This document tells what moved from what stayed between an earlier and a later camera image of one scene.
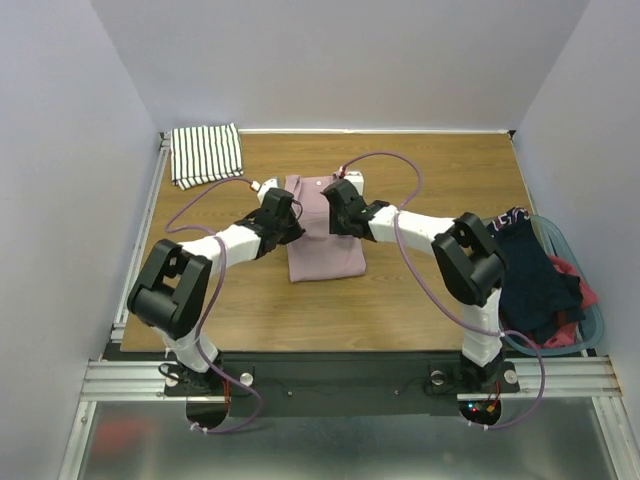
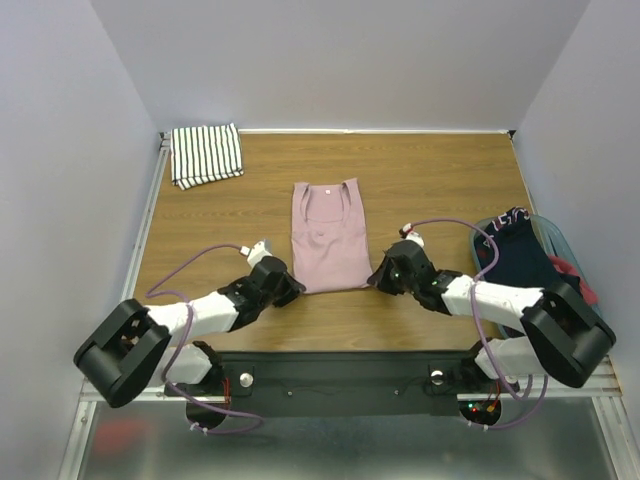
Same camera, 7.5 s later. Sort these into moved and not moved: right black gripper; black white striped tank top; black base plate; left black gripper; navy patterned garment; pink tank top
Moved: left black gripper; pink tank top; right black gripper
Not moved: navy patterned garment; black white striped tank top; black base plate
